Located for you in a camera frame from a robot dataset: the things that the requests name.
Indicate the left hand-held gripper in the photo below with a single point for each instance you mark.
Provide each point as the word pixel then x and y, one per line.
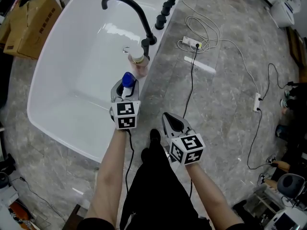
pixel 126 115

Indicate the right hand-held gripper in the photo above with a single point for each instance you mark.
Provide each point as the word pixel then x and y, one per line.
pixel 187 148

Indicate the blue cap bottle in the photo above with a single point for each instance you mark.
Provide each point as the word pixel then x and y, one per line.
pixel 128 80

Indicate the white bathtub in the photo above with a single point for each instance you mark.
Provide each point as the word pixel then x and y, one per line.
pixel 84 63

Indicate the person's right forearm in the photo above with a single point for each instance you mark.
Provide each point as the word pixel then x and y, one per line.
pixel 208 195

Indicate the person's left forearm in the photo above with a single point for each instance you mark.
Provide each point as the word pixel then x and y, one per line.
pixel 108 176

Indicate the person's black shoe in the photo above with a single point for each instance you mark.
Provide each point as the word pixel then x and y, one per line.
pixel 155 135
pixel 145 154

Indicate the pink bottle with pale cap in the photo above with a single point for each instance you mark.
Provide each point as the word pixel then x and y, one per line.
pixel 139 63

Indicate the white floor tape strip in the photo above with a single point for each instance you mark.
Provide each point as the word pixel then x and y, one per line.
pixel 200 65

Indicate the person's black clothing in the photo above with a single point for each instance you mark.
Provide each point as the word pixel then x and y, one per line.
pixel 158 188

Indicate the black curved faucet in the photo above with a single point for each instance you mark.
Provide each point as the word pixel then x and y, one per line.
pixel 139 8

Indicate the white narrow power strip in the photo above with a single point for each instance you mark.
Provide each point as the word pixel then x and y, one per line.
pixel 257 102

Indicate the large cardboard box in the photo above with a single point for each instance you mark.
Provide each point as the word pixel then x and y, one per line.
pixel 31 25

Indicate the grey round-backed chair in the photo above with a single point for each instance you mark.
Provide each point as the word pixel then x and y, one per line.
pixel 290 186

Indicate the dark wooden stool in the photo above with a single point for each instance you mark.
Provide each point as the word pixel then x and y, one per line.
pixel 76 217

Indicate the white toilet with open lid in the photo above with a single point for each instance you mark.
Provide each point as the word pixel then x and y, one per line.
pixel 286 8

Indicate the black hand shower post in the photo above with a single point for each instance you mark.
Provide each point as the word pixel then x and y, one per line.
pixel 145 48

